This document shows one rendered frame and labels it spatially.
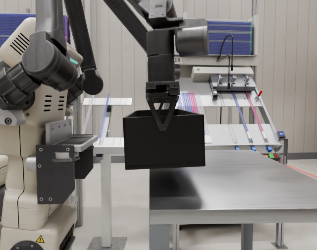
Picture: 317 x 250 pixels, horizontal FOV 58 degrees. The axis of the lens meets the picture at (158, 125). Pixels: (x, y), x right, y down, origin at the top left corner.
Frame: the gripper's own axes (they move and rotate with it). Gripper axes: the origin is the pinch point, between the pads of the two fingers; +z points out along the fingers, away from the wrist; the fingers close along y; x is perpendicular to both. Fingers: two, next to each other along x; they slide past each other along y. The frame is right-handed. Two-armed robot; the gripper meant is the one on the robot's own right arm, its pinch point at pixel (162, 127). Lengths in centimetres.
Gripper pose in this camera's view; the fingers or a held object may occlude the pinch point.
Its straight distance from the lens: 61.1
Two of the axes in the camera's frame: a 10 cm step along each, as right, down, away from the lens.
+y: -0.3, -0.7, 10.0
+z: 0.3, 10.0, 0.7
